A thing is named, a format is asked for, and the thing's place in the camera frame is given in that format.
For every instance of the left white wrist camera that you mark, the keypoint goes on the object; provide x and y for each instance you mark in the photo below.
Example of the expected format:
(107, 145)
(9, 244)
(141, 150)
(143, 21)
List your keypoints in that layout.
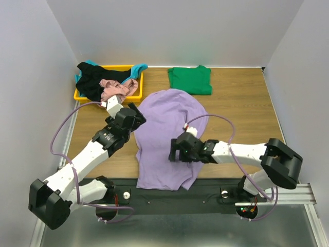
(113, 105)

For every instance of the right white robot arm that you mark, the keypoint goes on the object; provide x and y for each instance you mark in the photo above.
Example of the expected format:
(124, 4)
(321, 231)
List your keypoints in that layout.
(279, 165)

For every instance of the pink t shirt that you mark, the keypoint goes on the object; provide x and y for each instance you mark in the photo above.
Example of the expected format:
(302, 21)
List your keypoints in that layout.
(112, 88)

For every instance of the aluminium frame rail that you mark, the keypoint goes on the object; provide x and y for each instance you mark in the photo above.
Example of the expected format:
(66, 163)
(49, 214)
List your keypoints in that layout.
(295, 194)

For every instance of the black t shirt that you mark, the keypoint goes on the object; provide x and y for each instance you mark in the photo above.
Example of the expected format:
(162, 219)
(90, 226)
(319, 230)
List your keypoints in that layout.
(91, 75)

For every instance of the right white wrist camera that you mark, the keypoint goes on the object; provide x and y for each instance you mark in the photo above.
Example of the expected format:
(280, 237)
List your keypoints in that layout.
(190, 129)

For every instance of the purple t shirt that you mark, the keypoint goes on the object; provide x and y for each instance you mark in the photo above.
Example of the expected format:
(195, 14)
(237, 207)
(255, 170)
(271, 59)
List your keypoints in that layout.
(166, 113)

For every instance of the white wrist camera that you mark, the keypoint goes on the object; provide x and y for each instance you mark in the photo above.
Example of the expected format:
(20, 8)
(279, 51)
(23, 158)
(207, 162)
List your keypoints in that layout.
(190, 129)
(113, 105)

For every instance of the yellow plastic bin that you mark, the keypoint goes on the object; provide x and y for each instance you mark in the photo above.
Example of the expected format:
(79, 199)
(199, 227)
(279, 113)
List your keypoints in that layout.
(136, 97)

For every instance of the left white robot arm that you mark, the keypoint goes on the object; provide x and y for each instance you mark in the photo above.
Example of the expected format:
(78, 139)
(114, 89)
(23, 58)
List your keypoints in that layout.
(53, 199)

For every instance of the folded green t shirt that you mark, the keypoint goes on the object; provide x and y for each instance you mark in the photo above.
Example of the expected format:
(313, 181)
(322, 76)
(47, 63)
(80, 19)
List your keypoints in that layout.
(194, 80)

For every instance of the teal t shirt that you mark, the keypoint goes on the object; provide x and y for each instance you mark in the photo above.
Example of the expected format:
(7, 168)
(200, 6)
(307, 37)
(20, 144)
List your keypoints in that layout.
(136, 71)

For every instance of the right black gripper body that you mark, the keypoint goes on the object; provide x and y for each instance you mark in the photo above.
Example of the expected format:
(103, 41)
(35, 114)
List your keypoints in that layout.
(174, 150)

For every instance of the left side aluminium rail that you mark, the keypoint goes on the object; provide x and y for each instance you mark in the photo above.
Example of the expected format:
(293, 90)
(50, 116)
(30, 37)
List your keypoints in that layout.
(71, 126)

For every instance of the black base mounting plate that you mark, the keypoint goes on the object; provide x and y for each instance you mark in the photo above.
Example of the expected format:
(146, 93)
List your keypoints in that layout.
(174, 207)

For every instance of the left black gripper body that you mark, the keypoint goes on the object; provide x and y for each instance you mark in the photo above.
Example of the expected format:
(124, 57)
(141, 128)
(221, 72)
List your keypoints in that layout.
(110, 120)

